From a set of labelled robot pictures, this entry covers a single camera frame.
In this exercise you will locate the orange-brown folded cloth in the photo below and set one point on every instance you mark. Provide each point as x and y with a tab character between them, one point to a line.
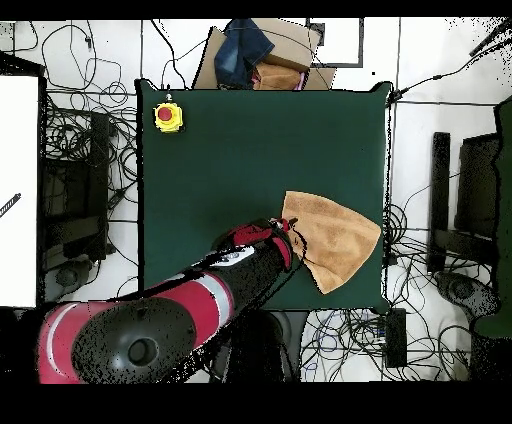
278	76

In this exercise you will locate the blue denim jeans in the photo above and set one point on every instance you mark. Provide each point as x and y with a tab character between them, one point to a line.
240	52

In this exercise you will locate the black striped rod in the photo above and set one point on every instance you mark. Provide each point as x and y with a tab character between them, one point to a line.
10	204

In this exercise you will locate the black square frame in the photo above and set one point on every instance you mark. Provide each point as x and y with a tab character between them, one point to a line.
361	44

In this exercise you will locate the white board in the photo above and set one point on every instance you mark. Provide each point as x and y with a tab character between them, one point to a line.
18	192

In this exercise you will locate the black floor bar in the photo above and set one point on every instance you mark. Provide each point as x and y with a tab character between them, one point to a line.
439	200

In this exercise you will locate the black power box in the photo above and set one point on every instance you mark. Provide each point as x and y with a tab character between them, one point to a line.
396	340

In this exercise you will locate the dark grey stand base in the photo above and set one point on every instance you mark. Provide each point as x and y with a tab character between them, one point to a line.
464	290
66	278

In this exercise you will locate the tan terry towel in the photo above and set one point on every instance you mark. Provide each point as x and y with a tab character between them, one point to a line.
340	240

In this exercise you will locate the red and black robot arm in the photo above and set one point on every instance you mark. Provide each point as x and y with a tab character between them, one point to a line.
192	304

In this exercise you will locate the brown cardboard box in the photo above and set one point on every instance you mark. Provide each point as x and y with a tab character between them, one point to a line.
292	44

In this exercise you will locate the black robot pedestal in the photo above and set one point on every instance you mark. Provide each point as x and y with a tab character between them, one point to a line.
276	344

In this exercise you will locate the dark green table cloth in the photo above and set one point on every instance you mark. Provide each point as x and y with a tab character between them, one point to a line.
200	160

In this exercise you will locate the yellow emergency stop button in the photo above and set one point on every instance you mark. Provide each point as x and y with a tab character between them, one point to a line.
168	116

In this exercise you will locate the black equipment rack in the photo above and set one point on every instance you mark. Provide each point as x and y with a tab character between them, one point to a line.
76	200

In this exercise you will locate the black stand frame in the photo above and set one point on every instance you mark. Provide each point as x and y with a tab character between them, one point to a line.
478	188

